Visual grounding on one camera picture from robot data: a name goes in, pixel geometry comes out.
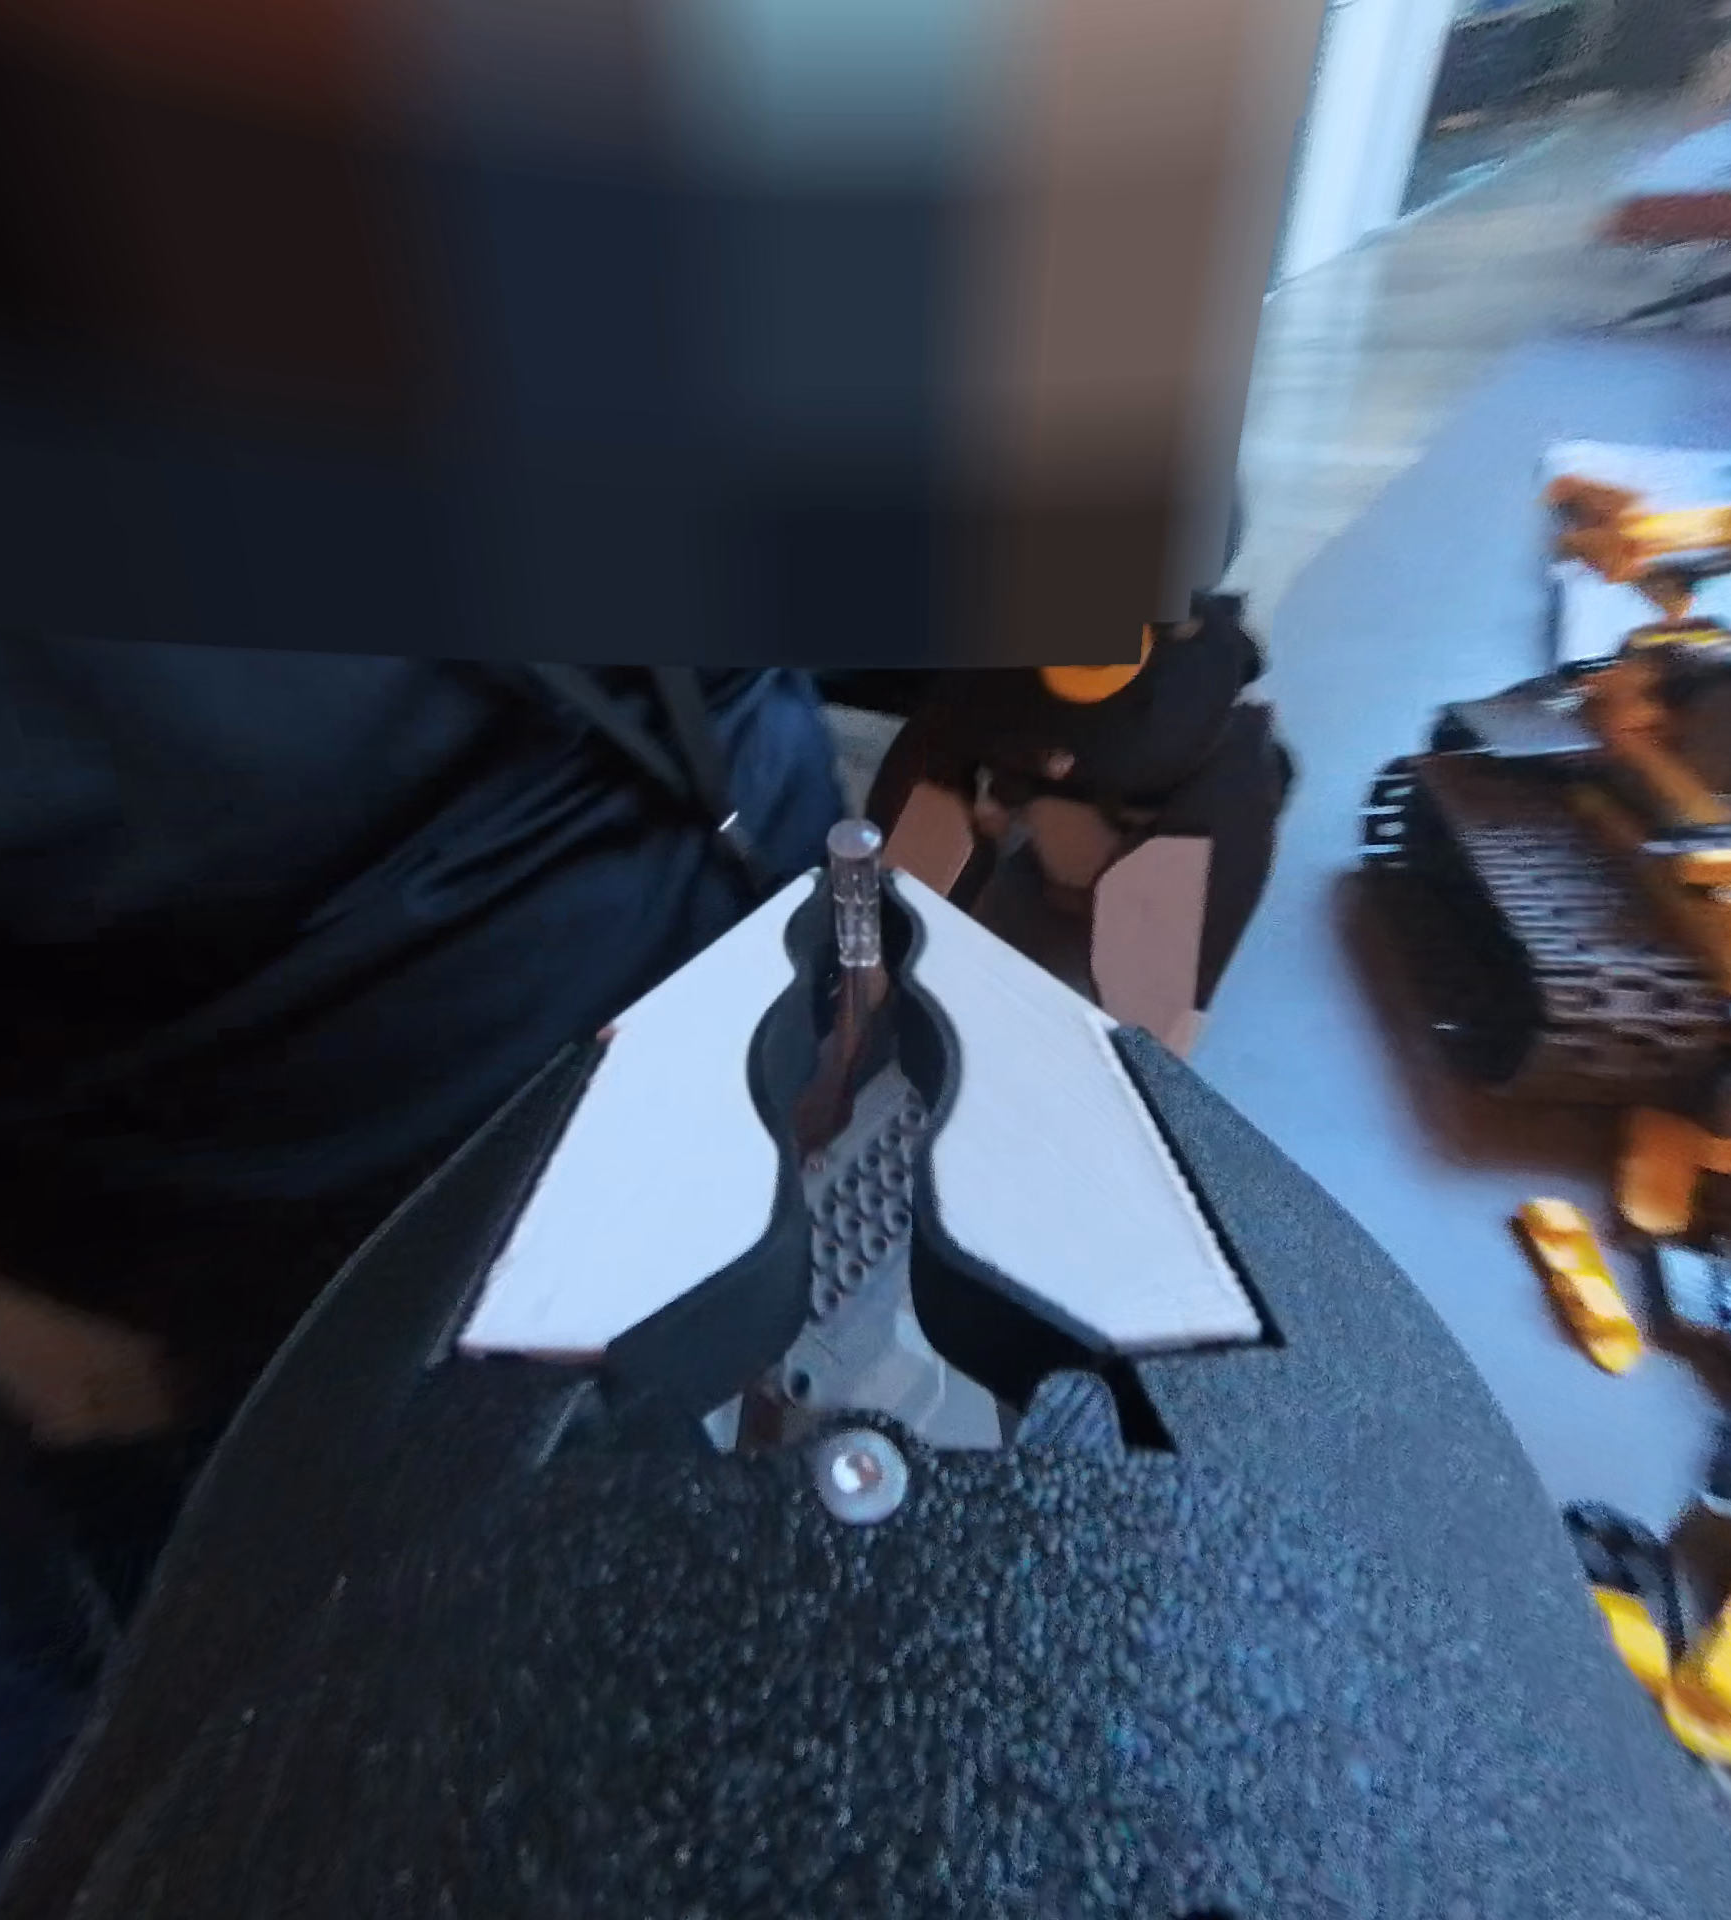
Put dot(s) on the yellow tracked toy vehicle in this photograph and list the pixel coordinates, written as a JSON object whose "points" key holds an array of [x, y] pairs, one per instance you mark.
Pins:
{"points": [[1555, 929]]}

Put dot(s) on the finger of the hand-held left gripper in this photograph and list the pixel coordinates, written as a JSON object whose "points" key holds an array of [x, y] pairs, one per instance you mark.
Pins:
{"points": [[1152, 929], [934, 840]]}

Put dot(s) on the long yellow panel piece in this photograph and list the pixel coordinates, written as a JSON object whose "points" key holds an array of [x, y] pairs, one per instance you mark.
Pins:
{"points": [[1578, 1283]]}

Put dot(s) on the yellow long beam frame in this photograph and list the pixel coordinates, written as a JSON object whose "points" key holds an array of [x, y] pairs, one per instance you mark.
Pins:
{"points": [[1707, 1156]]}

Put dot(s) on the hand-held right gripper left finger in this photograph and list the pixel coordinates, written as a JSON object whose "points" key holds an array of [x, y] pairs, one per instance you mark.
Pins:
{"points": [[641, 1187]]}

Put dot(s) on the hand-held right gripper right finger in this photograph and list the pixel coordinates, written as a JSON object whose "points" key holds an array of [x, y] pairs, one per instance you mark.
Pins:
{"points": [[1076, 1187]]}

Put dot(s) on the grey studded battery box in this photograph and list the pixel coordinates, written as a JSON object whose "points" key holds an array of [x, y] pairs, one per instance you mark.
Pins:
{"points": [[866, 1201]]}

